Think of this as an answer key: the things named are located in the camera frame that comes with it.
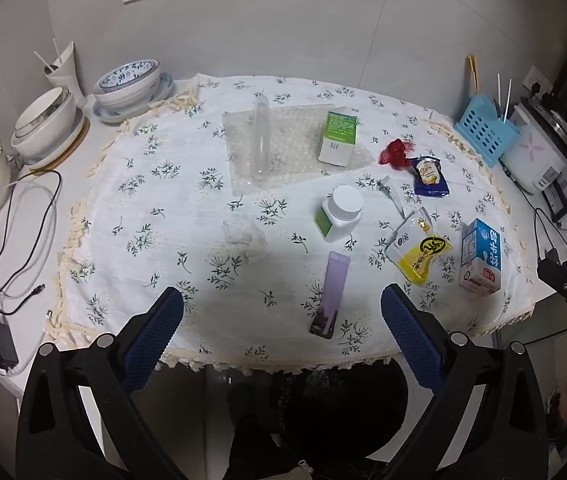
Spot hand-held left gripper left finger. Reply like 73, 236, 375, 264
16, 286, 199, 480

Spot person's leg in dark pants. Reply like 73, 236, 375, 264
223, 382, 314, 480

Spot blue and white milk carton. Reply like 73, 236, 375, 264
458, 218, 504, 295

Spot black power adapter with cable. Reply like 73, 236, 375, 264
0, 177, 59, 376

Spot blue patterned bowl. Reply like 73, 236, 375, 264
92, 58, 161, 111

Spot white floral tablecloth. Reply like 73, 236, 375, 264
46, 74, 539, 376

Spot wooden chopsticks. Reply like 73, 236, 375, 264
466, 54, 480, 96

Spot blue plastic basket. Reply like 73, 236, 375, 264
453, 95, 521, 168

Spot clear bubble wrap sheet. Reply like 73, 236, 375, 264
222, 105, 371, 196

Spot blue snack packet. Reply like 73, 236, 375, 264
411, 156, 451, 197

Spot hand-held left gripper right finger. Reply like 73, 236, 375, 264
378, 283, 549, 480

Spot white sticks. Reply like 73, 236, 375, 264
496, 74, 513, 122

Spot black power cable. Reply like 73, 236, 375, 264
533, 207, 560, 263

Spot white pill bottle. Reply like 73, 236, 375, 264
314, 185, 365, 243

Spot yellow snack packet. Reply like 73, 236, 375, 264
385, 208, 453, 286

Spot clear plastic tube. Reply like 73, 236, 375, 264
244, 96, 270, 186

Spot red mesh net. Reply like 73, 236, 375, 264
378, 138, 414, 168

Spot white bowl stack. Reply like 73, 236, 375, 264
12, 86, 78, 163

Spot green and white box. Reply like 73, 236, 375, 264
317, 111, 361, 167

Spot white utensil holder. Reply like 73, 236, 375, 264
33, 38, 86, 108

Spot purple plastic tube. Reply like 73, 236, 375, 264
309, 251, 351, 337

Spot small white sachet wrapper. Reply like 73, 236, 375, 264
377, 176, 407, 216

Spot white rice cooker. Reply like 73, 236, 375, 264
501, 97, 567, 196

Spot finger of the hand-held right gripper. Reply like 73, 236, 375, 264
537, 258, 567, 306

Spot white tissue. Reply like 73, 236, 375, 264
223, 221, 270, 261

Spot blue patterned plate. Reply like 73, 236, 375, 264
92, 72, 176, 125

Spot wall socket with plug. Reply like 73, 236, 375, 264
523, 65, 554, 101

